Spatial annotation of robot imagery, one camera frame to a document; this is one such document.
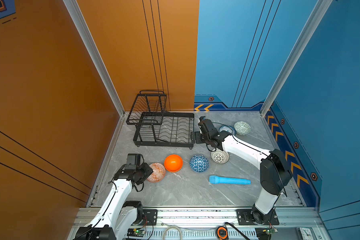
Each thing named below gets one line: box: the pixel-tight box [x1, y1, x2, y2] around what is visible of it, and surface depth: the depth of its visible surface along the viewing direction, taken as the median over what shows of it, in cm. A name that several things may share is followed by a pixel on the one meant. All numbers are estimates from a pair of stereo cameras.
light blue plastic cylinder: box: [209, 175, 252, 185], surface depth 85 cm
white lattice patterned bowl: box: [210, 148, 230, 165], surface depth 95 cm
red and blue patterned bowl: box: [147, 162, 166, 183], surface depth 89 cm
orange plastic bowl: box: [164, 154, 184, 173], surface depth 91 cm
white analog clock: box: [299, 227, 314, 240], surface depth 69 cm
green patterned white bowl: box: [234, 121, 252, 136], surface depth 110 cm
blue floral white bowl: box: [219, 125, 236, 136], surface depth 107 cm
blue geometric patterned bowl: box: [189, 154, 210, 174], surface depth 91 cm
